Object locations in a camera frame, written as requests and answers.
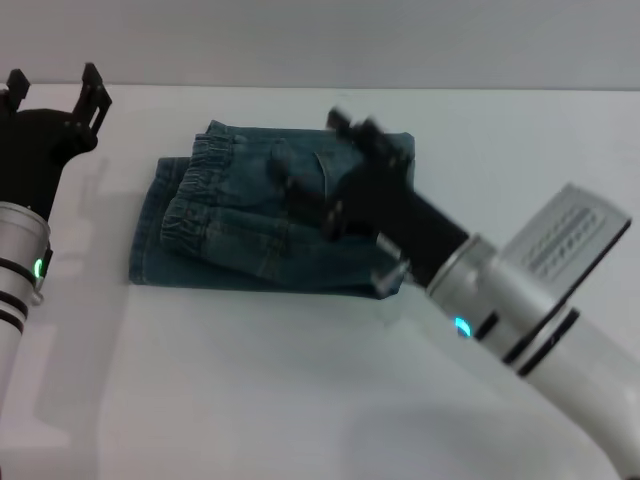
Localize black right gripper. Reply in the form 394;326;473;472
271;106;472;290

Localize blue denim shorts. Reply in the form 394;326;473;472
128;119;417;302

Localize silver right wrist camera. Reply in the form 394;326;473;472
501;182;634;307

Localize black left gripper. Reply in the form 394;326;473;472
0;61;114;222

